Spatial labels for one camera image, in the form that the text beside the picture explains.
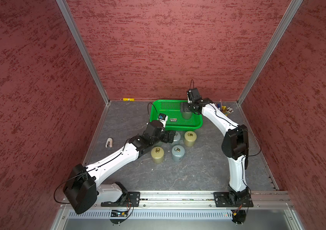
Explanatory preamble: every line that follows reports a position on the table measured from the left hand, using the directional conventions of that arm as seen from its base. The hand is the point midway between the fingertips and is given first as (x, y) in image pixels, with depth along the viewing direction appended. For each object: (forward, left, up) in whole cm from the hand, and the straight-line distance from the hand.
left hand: (167, 132), depth 80 cm
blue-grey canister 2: (-7, -7, -10) cm, 14 cm away
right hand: (+21, -14, -3) cm, 26 cm away
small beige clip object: (+1, +39, -16) cm, 42 cm away
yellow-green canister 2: (-9, +6, -11) cm, 15 cm away
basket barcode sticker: (+23, -5, -18) cm, 30 cm away
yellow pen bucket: (+25, -42, -8) cm, 49 cm away
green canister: (+26, -15, -16) cm, 34 cm away
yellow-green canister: (+3, -15, -10) cm, 18 cm away
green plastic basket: (+21, -7, -18) cm, 28 cm away
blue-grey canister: (+2, -6, -10) cm, 12 cm away
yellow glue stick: (+44, +34, -17) cm, 59 cm away
